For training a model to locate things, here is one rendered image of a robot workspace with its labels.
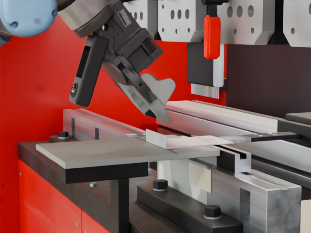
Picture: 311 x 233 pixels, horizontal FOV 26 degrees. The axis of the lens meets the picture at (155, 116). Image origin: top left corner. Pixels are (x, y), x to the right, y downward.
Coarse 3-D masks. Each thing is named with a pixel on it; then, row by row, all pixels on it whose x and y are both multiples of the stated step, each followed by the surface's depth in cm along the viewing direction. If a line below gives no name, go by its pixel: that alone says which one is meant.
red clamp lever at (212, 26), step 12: (204, 0) 98; (216, 0) 99; (228, 0) 100; (216, 12) 99; (204, 24) 100; (216, 24) 99; (204, 36) 100; (216, 36) 99; (204, 48) 100; (216, 48) 100
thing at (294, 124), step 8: (280, 120) 130; (288, 120) 129; (296, 120) 127; (304, 120) 124; (280, 128) 130; (288, 128) 127; (296, 128) 125; (304, 128) 123; (224, 136) 121; (232, 136) 121; (240, 136) 121; (248, 136) 121; (256, 136) 121; (264, 136) 121; (272, 136) 122; (280, 136) 122; (288, 136) 123; (296, 136) 124; (304, 136) 123; (304, 144) 123
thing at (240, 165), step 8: (192, 136) 125; (224, 152) 110; (232, 152) 108; (240, 152) 109; (248, 152) 108; (224, 160) 110; (232, 160) 107; (240, 160) 107; (248, 160) 108; (224, 168) 110; (232, 168) 108; (240, 168) 107; (248, 168) 108
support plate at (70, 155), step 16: (48, 144) 116; (64, 144) 116; (80, 144) 116; (96, 144) 116; (112, 144) 116; (128, 144) 116; (144, 144) 116; (64, 160) 102; (80, 160) 102; (96, 160) 102; (112, 160) 103; (128, 160) 104; (144, 160) 105; (160, 160) 106
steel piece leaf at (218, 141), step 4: (196, 136) 123; (200, 136) 123; (204, 136) 123; (208, 136) 123; (212, 136) 123; (208, 140) 119; (212, 140) 119; (216, 140) 119; (220, 140) 119; (224, 140) 119; (216, 144) 115; (220, 144) 115
